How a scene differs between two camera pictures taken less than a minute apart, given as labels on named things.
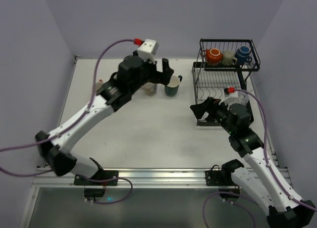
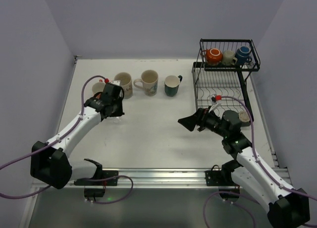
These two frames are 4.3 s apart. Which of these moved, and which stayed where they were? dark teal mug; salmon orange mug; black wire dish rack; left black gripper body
Moved: left black gripper body
Stayed: salmon orange mug; black wire dish rack; dark teal mug
